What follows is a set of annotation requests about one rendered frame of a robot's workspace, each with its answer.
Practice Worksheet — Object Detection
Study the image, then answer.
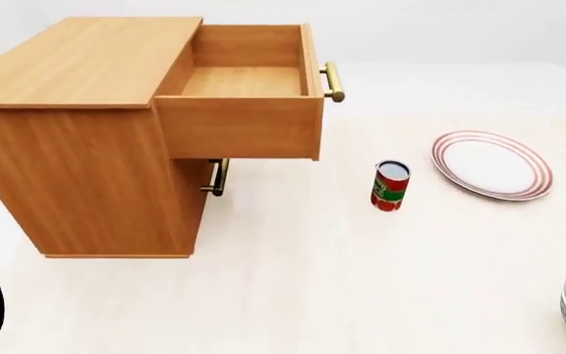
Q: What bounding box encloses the open wooden drawer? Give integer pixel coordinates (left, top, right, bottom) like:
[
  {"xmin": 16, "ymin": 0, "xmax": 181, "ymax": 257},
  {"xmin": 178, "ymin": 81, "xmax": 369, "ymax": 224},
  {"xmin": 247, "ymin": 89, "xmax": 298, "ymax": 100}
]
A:
[{"xmin": 152, "ymin": 23, "xmax": 325, "ymax": 162}]

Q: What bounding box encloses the wooden cabinet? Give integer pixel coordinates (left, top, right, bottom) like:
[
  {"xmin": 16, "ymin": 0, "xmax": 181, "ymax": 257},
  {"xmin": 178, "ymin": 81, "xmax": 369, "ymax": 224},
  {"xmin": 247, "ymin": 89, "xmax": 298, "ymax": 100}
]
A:
[{"xmin": 0, "ymin": 16, "xmax": 231, "ymax": 260}]

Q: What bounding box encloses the red tomato soup can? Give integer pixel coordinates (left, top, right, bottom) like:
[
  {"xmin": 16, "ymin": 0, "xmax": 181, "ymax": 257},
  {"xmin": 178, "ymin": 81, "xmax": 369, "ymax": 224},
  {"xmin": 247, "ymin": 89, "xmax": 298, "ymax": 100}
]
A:
[{"xmin": 369, "ymin": 159, "xmax": 412, "ymax": 214}]

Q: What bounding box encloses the white plate with red rings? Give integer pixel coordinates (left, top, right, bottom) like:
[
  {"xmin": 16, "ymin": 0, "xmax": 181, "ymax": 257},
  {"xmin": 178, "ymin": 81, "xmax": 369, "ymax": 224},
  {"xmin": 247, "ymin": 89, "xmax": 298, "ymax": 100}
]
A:
[{"xmin": 430, "ymin": 130, "xmax": 554, "ymax": 203}]

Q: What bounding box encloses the brass drawer handle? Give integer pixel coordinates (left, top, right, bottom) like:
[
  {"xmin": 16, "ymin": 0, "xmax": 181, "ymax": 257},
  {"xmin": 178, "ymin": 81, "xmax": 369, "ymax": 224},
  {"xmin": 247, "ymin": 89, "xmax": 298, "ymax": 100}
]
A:
[
  {"xmin": 318, "ymin": 61, "xmax": 347, "ymax": 103},
  {"xmin": 199, "ymin": 156, "xmax": 231, "ymax": 198}
]

